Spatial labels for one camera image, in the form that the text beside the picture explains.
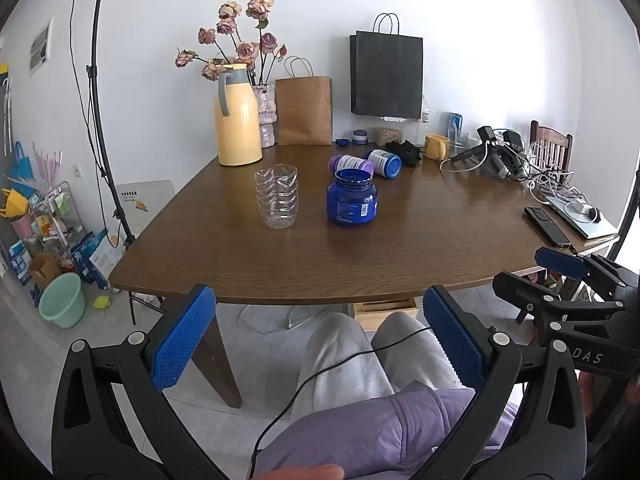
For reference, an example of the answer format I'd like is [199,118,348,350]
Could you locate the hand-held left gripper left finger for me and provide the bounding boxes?
[51,284,236,480]

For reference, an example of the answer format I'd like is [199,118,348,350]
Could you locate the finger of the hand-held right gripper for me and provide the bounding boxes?
[535,247,640,302]
[492,271,626,333]

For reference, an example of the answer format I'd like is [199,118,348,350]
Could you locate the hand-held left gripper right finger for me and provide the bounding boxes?
[410,285,588,480]

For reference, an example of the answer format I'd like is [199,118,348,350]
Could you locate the clear plastic cup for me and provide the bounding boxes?
[254,164,299,230]

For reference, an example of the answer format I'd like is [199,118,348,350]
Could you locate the person's left hand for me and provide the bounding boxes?
[260,462,346,480]

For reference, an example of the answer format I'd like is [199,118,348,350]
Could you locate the black phone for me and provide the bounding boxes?
[523,206,572,248]

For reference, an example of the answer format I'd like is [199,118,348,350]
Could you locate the silver laptop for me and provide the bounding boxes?
[545,195,620,240]

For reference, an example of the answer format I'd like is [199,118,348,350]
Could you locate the white charger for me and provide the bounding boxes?
[567,200,601,221]

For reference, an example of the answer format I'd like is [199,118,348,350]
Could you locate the wooden drawer box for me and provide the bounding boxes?
[352,296,418,332]

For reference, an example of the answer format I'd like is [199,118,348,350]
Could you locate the person's grey pants legs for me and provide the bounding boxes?
[290,311,463,426]

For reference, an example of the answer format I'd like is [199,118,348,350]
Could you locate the blue and white boxes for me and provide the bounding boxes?
[70,230,123,291]

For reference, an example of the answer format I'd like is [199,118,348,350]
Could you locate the wooden chair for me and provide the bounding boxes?
[529,120,574,173]

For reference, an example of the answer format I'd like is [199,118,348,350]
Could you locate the purple quilted jacket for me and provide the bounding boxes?
[252,380,521,480]

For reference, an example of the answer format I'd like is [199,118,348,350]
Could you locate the green plastic bucket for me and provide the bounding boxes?
[38,273,83,329]

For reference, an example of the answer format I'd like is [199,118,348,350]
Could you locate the white flat box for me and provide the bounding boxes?
[115,180,176,241]

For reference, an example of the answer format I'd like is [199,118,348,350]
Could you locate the brown cardboard box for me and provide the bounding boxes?
[27,252,63,286]

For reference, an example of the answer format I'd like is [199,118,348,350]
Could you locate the yellow mug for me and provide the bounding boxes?
[424,134,451,161]

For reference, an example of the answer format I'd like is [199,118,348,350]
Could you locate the blue plastic jar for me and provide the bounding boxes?
[326,169,378,226]

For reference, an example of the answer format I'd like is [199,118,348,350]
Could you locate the black cloth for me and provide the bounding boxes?
[385,139,425,167]

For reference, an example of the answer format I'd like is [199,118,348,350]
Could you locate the blue cap bottle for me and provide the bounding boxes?
[366,149,402,179]

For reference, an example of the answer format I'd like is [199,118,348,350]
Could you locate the purple cap bottle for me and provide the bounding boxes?
[328,155,375,175]

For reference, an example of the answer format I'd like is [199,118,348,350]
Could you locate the yellow bag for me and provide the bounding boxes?
[0,189,31,218]

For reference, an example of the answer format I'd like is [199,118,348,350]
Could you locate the yellow thermos jug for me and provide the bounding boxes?
[215,63,263,167]

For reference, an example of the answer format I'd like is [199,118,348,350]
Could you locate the blue tote bag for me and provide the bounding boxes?
[7,141,36,196]

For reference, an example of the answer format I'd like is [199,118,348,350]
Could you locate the white ribbed vase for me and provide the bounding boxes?
[252,84,277,148]

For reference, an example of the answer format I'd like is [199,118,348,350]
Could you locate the black paper bag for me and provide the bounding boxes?
[350,12,424,117]

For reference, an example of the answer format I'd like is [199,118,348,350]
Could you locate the brown paper bag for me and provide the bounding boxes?
[275,56,334,146]

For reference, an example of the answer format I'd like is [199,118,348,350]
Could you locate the studio light on stand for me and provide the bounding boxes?
[54,0,137,251]

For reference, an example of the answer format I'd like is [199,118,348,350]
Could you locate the dried pink roses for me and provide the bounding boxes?
[175,0,288,86]

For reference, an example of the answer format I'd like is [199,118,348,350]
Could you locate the white cables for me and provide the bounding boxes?
[525,142,576,202]

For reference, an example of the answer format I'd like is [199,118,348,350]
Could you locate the white floor cable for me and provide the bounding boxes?
[237,302,326,333]

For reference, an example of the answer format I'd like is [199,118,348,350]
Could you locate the black cable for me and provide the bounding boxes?
[250,326,433,480]

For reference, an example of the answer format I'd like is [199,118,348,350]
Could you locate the wire storage rack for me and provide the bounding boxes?
[30,182,86,271]

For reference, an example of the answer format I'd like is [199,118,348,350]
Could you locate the wall vent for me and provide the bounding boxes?
[29,17,54,77]

